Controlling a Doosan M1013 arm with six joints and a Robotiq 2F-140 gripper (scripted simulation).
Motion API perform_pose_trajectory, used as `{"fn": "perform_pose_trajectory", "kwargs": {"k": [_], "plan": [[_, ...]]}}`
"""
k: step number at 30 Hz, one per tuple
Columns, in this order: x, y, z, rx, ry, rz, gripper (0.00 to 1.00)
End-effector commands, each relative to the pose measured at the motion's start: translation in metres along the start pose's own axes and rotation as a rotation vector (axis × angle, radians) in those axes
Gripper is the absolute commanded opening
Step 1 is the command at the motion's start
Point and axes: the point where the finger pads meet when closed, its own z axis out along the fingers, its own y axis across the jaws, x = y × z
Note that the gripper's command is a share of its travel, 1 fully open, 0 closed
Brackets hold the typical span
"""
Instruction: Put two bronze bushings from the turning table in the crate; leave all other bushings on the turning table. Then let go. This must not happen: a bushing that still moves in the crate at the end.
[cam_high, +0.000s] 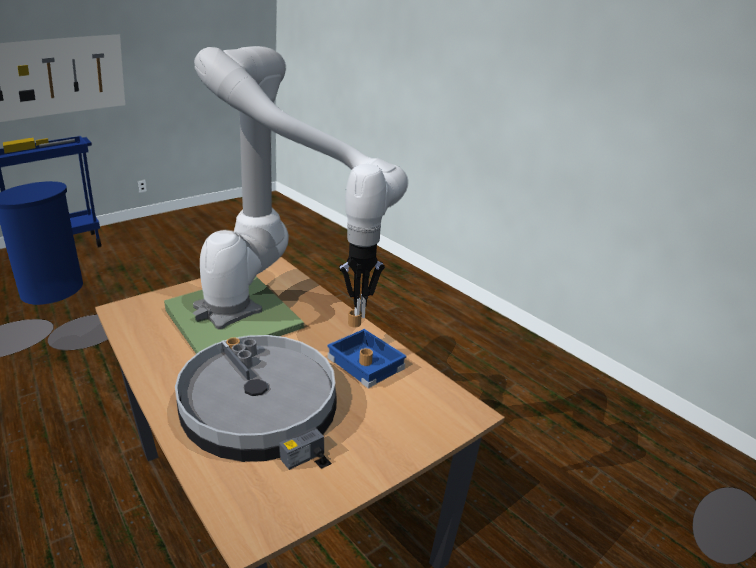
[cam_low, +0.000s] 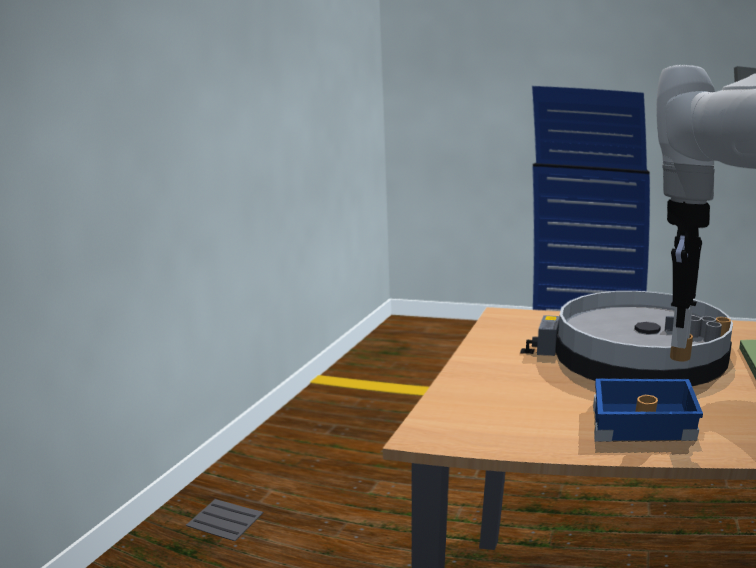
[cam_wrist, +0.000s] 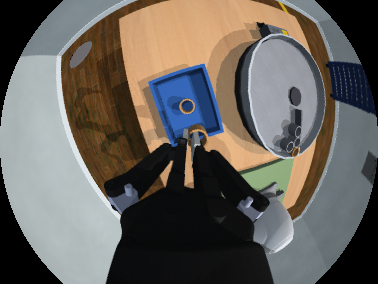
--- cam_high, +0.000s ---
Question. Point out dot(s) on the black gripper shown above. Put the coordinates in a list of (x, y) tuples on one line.
[(359, 267)]

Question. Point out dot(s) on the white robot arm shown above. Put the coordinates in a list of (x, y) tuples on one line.
[(227, 265)]

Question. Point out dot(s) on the blue crate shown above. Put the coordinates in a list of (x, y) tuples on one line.
[(382, 353)]

